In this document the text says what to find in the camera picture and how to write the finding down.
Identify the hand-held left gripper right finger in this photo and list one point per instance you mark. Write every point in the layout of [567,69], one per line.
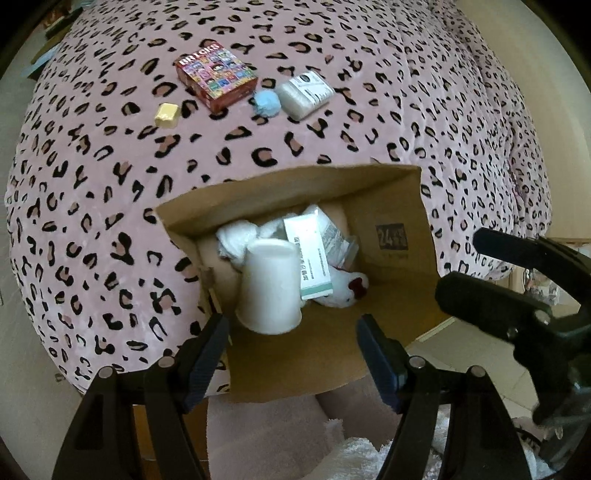
[378,364]

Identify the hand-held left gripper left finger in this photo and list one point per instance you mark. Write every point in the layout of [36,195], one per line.
[207,364]

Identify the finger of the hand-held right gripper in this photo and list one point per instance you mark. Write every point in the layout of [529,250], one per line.
[485,297]
[512,247]

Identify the white cat plush toy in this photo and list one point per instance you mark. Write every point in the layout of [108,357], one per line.
[341,288]

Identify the white paper cup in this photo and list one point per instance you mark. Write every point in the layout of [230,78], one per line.
[270,286]

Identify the brown cardboard box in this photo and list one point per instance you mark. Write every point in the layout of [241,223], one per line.
[392,207]

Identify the white knotted cloth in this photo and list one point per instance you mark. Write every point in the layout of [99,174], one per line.
[235,237]

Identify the zip bag of cotton pads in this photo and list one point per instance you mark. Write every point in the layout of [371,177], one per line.
[336,240]

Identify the white medicine box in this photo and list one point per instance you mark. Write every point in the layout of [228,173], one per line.
[309,249]

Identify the pink fleece trousers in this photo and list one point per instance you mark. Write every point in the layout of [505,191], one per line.
[268,434]

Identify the white fluffy robe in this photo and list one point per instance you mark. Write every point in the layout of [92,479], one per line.
[364,457]

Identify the pink leopard print blanket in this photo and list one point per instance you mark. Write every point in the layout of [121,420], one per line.
[92,207]

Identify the small yellow block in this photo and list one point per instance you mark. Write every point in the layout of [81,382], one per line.
[167,115]

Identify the cotton swab pack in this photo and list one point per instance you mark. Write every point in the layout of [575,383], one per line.
[302,94]

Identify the light blue soft ball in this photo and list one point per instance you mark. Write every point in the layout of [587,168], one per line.
[268,104]

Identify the colourful printed toy box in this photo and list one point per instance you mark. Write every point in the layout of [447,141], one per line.
[217,76]

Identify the pile of flat boxes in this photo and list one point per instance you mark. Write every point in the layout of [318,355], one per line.
[44,50]

